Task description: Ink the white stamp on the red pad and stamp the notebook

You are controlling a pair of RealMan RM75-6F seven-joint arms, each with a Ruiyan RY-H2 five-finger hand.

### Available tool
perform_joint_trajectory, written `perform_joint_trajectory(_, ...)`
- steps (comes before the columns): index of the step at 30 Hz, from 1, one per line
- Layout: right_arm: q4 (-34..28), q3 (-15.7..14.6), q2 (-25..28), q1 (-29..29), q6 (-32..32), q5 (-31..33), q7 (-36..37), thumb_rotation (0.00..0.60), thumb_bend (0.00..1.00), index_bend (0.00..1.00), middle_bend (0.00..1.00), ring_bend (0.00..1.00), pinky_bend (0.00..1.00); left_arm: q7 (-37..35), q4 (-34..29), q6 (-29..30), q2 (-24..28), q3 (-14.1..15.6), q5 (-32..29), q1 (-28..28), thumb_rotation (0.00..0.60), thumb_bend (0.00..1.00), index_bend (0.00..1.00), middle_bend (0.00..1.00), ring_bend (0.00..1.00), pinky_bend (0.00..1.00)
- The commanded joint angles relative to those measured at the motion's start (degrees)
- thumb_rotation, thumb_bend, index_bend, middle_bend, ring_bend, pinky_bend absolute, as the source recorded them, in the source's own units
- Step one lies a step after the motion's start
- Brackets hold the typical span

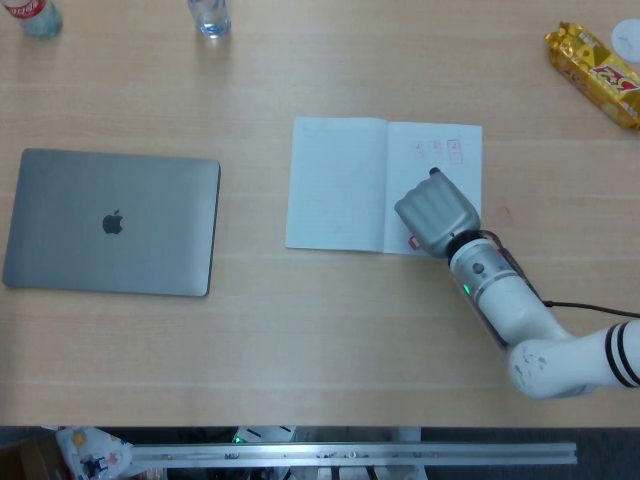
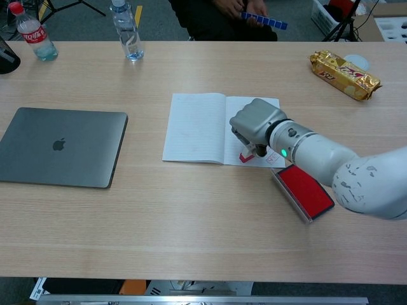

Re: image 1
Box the white device with green light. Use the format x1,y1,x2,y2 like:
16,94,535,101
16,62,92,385
232,425,297,444

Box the clear plastic water bottle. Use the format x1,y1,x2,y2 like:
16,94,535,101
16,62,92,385
187,0,232,40

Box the golden biscuit pack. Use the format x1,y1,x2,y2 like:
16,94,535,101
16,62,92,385
544,20,640,132

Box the grey closed laptop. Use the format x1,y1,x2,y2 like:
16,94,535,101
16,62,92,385
1,147,222,298

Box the white printed plastic bag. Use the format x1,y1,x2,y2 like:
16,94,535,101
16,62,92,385
53,426,135,480

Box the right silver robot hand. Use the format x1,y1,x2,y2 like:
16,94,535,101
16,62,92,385
393,167,484,260

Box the open white lined notebook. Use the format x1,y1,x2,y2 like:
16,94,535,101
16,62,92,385
284,116,484,256

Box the white round lid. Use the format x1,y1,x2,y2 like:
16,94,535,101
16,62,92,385
611,18,640,64

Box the aluminium profile rail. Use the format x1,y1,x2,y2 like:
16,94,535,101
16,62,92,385
130,441,579,470

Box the plastic bottle with red label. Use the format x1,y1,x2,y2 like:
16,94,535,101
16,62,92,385
5,0,64,39

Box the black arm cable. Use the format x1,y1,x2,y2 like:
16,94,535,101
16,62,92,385
542,299,640,317

